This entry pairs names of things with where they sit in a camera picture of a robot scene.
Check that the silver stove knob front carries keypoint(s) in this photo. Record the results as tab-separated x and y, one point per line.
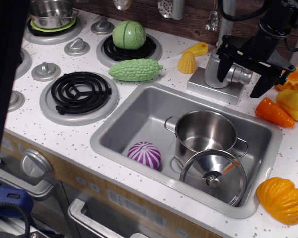
45	72

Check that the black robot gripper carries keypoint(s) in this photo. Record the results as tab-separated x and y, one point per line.
257	53

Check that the yellow toy corn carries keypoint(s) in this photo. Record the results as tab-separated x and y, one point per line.
187	63

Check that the hanging clear utensil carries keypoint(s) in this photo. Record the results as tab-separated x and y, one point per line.
212	20

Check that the black back right burner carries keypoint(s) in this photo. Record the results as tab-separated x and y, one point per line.
151	49

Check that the green toy cabbage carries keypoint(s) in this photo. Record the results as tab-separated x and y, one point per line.
129	35

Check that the silver stove knob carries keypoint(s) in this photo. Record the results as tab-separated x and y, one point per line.
102	27
77	47
17	99
45	72

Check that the purple striped toy onion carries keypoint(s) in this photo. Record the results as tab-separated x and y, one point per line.
145	153

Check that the silver stove knob middle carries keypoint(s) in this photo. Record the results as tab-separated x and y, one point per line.
77	47

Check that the yellow plastic spatula handle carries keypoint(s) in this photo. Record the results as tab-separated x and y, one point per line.
198	49

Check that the silver oven dial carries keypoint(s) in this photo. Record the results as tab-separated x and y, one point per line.
34	164

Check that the hanging slotted spoon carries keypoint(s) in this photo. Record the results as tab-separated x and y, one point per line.
165	8

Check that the silver oven door handle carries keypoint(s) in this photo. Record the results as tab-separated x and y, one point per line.
75	212

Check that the green toy bitter gourd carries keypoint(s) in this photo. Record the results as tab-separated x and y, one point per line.
135	70

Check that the silver hanging rail post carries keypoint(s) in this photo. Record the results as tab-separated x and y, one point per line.
177	9

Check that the silver stove knob left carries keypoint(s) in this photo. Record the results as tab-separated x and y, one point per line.
17	99

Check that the steel pot lid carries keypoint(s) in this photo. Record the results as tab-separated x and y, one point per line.
217	173

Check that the steel pot in sink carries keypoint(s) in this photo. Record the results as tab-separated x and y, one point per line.
197	131

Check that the orange toy carrot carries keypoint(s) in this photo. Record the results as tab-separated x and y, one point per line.
272	112

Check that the steel pot on stove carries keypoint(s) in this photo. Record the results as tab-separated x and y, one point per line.
51	14

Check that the silver faucet lever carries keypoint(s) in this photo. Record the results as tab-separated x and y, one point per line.
238	74

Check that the black front stove burner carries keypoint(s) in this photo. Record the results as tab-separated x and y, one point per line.
80	92

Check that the orange toy squash half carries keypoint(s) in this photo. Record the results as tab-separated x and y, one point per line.
279	197

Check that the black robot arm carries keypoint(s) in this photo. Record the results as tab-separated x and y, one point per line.
278	14

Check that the hanging silver spoon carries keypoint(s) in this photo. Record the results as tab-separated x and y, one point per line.
122	5

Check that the silver faucet base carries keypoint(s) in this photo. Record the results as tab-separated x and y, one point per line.
205	82

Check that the silver stove knob back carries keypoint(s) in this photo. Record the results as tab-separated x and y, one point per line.
102	27

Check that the silver faucet pipe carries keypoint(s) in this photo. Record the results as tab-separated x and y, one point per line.
226	26

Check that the yellow toy bell pepper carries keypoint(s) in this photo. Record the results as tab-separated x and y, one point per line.
288	101

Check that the orange toy pumpkin slice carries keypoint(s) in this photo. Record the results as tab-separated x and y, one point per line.
291	83

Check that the blue clamp device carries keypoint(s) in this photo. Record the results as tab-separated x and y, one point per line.
14	202

